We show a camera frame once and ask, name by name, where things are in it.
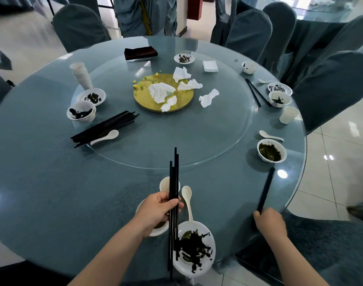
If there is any person's right hand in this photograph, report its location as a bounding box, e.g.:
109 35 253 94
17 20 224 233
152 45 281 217
253 207 288 239

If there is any person's left hand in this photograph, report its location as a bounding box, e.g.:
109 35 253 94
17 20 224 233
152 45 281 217
133 191 184 239

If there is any bundle of black chopsticks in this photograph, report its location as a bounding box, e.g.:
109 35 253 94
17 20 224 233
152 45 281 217
70 110 140 149

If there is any person's right forearm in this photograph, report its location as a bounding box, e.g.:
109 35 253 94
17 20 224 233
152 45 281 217
269 232 330 286

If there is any person's left forearm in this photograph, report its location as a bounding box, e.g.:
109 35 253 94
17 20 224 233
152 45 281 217
68 223 146 286

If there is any round glass turntable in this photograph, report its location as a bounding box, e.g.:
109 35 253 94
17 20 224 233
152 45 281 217
71 55 255 170
286 0 363 15

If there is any crumpled white tissue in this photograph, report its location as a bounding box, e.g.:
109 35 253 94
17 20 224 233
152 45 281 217
199 88 220 108
148 82 176 104
173 67 192 83
177 79 203 91
160 95 178 112

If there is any round blue table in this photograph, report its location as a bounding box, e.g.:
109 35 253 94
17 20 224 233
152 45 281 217
0 35 307 283

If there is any yellow round disc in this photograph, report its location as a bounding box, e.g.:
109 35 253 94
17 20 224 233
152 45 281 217
133 73 195 113

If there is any folded white napkin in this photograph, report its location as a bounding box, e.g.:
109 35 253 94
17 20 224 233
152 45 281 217
203 60 219 73

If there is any dark red cloth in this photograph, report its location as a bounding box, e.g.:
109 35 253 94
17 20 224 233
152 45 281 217
124 46 159 61

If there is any blue clothed background table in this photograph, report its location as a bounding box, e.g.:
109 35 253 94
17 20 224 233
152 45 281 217
238 0 363 84

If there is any red door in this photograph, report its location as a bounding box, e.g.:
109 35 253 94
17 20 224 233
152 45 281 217
187 0 203 21

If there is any cluster of white dishes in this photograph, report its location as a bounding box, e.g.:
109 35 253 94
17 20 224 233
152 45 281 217
310 0 354 11

